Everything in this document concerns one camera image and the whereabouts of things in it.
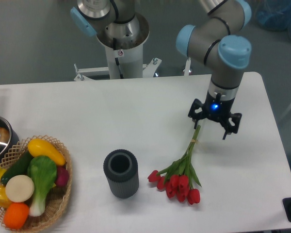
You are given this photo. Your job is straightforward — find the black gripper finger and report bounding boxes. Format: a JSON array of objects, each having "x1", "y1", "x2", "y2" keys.
[
  {"x1": 220, "y1": 113, "x2": 242, "y2": 140},
  {"x1": 188, "y1": 99, "x2": 205, "y2": 129}
]

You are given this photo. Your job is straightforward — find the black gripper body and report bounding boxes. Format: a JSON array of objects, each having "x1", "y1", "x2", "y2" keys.
[{"x1": 201, "y1": 92, "x2": 236, "y2": 124}]

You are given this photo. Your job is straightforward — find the red tulip bouquet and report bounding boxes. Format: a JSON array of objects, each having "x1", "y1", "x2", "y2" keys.
[{"x1": 147, "y1": 125, "x2": 201, "y2": 205}]

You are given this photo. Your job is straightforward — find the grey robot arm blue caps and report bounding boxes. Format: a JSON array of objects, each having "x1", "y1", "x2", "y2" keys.
[{"x1": 70, "y1": 0, "x2": 252, "y2": 135}]

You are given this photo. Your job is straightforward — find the dark grey ribbed vase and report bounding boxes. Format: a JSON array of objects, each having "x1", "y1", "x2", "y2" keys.
[{"x1": 103, "y1": 149, "x2": 139, "y2": 199}]

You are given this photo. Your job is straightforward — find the blue plastic bag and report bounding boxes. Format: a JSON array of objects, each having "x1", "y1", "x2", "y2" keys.
[{"x1": 254, "y1": 0, "x2": 291, "y2": 40}]

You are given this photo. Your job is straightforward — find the yellow squash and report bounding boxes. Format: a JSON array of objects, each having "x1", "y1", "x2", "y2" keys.
[{"x1": 27, "y1": 138, "x2": 66, "y2": 166}]

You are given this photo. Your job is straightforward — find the green bok choy toy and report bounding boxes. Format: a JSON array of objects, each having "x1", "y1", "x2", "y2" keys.
[{"x1": 27, "y1": 155, "x2": 57, "y2": 217}]

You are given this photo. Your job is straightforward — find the woven wicker basket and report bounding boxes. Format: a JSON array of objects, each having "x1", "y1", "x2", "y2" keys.
[{"x1": 0, "y1": 135, "x2": 73, "y2": 233}]

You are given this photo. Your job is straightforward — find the dark green cucumber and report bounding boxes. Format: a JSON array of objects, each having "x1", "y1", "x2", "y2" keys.
[{"x1": 0, "y1": 150, "x2": 33, "y2": 185}]

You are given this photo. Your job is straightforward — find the orange fruit toy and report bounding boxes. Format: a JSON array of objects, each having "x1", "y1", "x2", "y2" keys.
[{"x1": 3, "y1": 202, "x2": 29, "y2": 230}]

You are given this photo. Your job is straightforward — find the yellow bell pepper toy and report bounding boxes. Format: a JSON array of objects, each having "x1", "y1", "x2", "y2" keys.
[{"x1": 0, "y1": 184, "x2": 12, "y2": 209}]

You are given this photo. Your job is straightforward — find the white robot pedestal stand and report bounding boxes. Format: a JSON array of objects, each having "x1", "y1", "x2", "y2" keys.
[{"x1": 73, "y1": 43, "x2": 193, "y2": 82}]

